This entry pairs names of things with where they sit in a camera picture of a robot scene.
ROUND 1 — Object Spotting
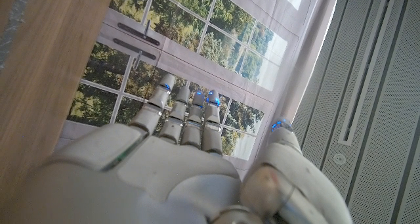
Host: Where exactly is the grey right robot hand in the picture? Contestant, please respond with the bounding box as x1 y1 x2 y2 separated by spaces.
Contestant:
9 73 354 224

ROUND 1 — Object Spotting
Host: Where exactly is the printed window backdrop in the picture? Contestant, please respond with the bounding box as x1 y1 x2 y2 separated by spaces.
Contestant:
54 0 342 172

